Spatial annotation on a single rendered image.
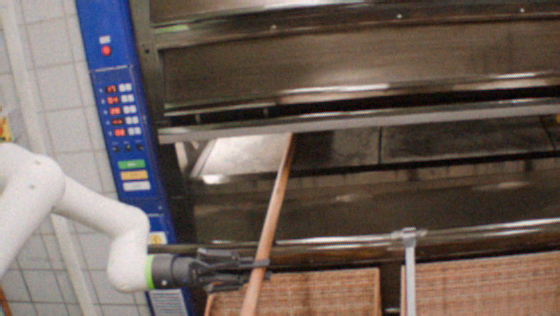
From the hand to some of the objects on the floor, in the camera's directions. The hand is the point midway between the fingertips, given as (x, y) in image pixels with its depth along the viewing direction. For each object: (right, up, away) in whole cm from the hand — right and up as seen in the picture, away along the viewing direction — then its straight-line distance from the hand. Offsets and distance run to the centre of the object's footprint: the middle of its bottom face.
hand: (256, 270), depth 187 cm
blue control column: (-9, -50, +189) cm, 196 cm away
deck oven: (+86, -42, +172) cm, 197 cm away
